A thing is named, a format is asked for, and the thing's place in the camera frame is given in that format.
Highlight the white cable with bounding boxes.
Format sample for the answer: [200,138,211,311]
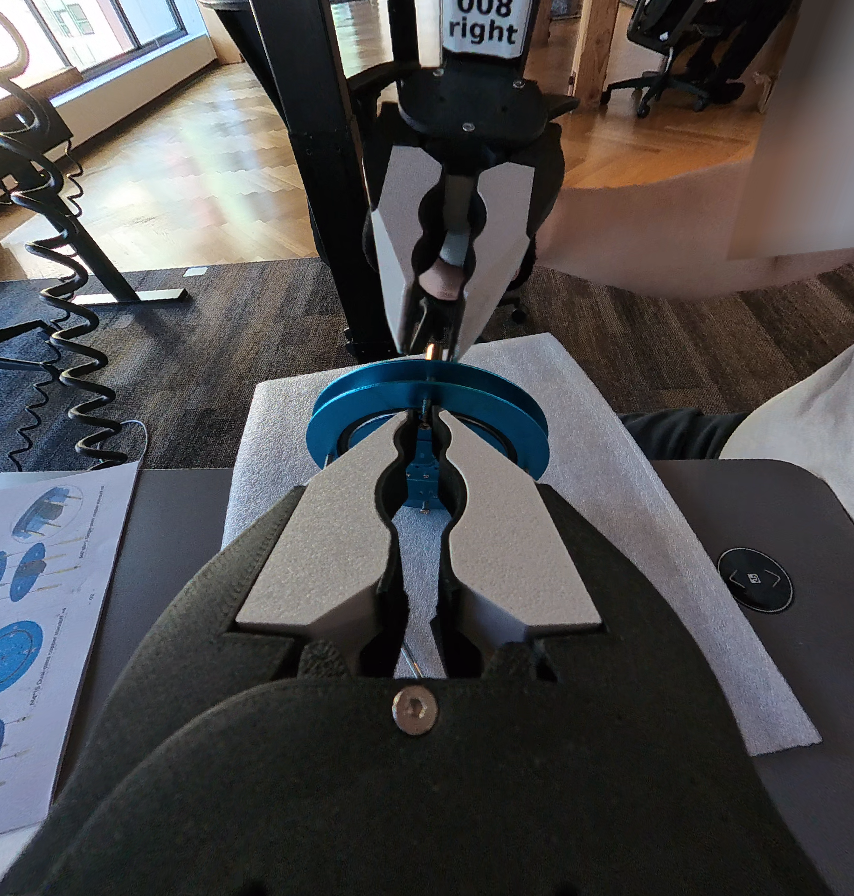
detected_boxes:
[115,419,153,469]

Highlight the wooden pillar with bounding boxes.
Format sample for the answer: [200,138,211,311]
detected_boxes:
[571,0,621,107]

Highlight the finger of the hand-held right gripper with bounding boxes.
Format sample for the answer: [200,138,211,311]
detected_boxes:
[453,161,537,352]
[368,143,446,355]

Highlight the white foam sheet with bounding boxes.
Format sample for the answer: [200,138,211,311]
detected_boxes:
[220,332,823,758]

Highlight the open instruction booklet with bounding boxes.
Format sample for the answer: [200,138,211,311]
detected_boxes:
[0,461,143,842]

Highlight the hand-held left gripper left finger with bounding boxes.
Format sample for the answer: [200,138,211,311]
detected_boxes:
[236,412,410,676]

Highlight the black mesh office chair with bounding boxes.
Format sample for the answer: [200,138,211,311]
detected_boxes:
[600,0,725,120]

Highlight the dark grey desk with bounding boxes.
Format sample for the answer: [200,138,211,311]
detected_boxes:
[55,468,236,807]

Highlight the wide glass window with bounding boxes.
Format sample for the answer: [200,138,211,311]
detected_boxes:
[0,0,191,107]

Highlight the blue round metal base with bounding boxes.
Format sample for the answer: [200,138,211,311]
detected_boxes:
[305,359,550,517]

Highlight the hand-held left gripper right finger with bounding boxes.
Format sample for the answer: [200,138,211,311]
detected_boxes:
[430,409,603,676]

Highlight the person's dark pants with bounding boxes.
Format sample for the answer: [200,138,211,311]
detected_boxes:
[618,409,751,462]

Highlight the person's right hand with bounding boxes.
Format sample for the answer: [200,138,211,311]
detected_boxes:
[420,258,471,301]

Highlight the coiled black cable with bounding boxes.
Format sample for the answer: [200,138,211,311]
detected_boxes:
[0,0,132,472]

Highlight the person's right forearm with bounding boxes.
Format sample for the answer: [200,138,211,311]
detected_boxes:
[539,164,854,303]

